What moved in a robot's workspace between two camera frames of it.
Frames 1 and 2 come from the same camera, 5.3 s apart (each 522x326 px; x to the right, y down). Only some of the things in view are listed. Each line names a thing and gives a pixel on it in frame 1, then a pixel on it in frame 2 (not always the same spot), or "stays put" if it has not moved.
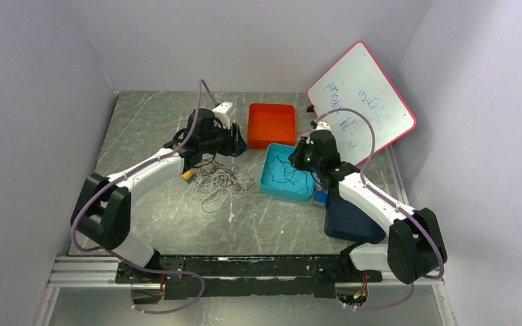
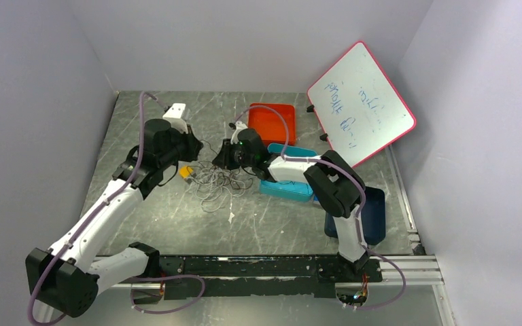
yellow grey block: (189, 176) stays put
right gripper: (296, 157) to (223, 157)
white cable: (211, 185) stays put
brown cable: (225, 175) stays put
